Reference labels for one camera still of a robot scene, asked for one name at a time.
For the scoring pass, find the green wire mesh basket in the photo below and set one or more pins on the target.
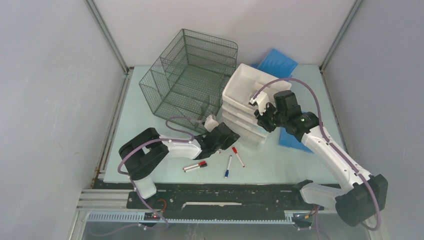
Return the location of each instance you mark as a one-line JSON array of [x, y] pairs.
[[188, 78]]

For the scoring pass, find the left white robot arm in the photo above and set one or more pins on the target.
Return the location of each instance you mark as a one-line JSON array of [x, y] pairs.
[[142, 154]]

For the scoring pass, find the black cap marker lower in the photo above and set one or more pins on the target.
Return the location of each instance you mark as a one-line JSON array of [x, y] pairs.
[[196, 167]]

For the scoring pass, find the blue folder at right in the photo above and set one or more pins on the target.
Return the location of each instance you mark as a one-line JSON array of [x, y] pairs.
[[289, 141]]

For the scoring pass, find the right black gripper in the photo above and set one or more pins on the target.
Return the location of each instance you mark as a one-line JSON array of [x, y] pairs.
[[262, 120]]

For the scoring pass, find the blue cap whiteboard marker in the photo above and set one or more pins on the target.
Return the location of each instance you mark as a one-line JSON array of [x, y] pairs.
[[226, 175]]

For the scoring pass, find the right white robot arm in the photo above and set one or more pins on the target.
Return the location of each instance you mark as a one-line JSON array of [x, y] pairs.
[[360, 194]]

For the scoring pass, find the black front rail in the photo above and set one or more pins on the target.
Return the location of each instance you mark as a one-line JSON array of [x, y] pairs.
[[223, 202]]

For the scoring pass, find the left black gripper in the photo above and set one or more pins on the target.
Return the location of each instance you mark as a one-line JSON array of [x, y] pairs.
[[231, 139]]

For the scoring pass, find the red cap marker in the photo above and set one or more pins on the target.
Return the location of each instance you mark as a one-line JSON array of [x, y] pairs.
[[199, 164], [238, 156]]

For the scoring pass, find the blue folder at back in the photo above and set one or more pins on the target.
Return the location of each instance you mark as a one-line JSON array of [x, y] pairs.
[[276, 64]]

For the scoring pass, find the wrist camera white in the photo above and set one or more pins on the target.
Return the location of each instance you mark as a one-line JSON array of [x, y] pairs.
[[210, 123], [260, 100]]

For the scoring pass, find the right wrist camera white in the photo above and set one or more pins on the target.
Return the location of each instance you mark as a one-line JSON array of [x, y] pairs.
[[260, 100]]

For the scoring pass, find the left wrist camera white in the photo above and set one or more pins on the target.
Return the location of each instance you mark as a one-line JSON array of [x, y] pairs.
[[210, 123]]

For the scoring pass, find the white plastic drawer organizer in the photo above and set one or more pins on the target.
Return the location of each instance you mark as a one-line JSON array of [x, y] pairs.
[[240, 101]]

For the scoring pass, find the blue folder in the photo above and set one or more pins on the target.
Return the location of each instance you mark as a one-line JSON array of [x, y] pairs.
[[276, 64], [289, 141]]

